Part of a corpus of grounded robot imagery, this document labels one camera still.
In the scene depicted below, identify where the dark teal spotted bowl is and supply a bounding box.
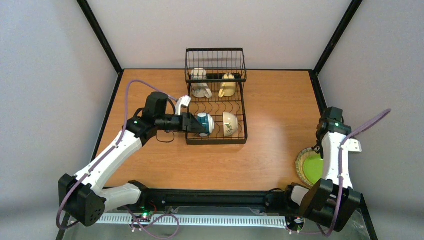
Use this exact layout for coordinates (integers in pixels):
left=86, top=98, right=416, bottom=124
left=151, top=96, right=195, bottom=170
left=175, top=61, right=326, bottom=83
left=197, top=112, right=215, bottom=138

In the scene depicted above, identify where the white floral mug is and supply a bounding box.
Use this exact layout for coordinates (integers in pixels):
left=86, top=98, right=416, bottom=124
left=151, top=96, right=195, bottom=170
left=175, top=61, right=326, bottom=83
left=190, top=68, right=213, bottom=99

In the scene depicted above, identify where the white bowl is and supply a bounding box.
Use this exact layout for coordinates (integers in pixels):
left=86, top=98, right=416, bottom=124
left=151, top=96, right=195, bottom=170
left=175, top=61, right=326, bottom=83
left=222, top=112, right=239, bottom=137

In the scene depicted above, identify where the yellow mug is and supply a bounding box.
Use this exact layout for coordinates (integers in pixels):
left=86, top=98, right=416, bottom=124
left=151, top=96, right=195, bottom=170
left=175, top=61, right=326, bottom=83
left=218, top=73, right=238, bottom=98

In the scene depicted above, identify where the black wire dish rack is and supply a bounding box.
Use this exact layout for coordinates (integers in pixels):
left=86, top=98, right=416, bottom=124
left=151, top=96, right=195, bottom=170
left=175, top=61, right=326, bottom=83
left=184, top=47, right=248, bottom=145

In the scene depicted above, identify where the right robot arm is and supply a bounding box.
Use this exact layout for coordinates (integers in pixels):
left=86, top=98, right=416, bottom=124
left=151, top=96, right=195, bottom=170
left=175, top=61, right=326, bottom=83
left=285, top=107, right=362, bottom=233

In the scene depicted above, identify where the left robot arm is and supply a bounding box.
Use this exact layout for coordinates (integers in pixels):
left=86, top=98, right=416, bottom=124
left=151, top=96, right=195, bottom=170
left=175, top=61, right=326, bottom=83
left=58, top=91, right=215, bottom=227

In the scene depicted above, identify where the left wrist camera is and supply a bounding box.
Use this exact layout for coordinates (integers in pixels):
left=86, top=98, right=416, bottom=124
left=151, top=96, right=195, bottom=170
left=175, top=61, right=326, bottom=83
left=175, top=95, right=192, bottom=116

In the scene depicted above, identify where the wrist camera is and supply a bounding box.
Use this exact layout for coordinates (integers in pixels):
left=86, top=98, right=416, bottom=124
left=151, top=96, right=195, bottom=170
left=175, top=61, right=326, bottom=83
left=175, top=95, right=192, bottom=116
left=343, top=138, right=363, bottom=153

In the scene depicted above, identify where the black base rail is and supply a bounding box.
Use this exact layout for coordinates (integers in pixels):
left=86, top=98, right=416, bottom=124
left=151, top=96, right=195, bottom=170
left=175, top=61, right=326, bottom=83
left=104, top=187, right=367, bottom=213

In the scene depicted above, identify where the white slotted cable duct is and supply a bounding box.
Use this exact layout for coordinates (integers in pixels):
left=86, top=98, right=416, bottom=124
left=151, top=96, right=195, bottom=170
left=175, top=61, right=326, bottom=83
left=97, top=212, right=288, bottom=229

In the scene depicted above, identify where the black enclosure frame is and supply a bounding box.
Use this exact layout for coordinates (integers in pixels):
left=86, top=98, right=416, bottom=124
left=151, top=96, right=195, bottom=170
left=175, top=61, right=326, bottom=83
left=56, top=0, right=379, bottom=240

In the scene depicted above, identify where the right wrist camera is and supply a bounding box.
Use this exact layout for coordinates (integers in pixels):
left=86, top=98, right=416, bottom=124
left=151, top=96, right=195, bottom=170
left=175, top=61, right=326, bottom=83
left=343, top=138, right=363, bottom=153

